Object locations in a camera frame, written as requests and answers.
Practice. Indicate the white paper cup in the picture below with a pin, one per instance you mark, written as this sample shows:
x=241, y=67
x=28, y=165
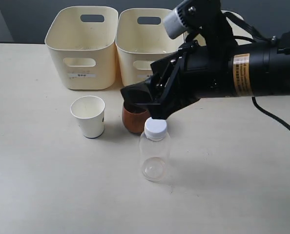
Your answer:
x=89, y=114

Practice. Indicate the cream plastic bin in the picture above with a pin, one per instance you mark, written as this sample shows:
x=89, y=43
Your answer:
x=81, y=43
x=141, y=39

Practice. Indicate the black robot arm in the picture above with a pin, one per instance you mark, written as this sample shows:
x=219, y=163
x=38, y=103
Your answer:
x=258, y=66

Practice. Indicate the middle cream plastic bin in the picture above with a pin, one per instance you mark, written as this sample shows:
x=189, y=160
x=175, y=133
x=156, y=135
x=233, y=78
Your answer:
x=141, y=39

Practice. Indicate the clear plastic bottle white cap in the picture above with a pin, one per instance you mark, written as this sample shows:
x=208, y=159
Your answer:
x=154, y=148

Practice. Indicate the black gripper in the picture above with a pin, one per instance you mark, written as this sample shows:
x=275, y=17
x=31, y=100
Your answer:
x=194, y=70

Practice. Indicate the left cream plastic bin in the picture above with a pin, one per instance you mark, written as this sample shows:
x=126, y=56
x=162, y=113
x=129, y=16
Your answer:
x=81, y=43

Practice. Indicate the brown wooden cup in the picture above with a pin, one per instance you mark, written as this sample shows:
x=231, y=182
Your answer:
x=134, y=117

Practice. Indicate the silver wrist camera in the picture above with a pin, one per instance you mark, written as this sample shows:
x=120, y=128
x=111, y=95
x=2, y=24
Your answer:
x=173, y=24

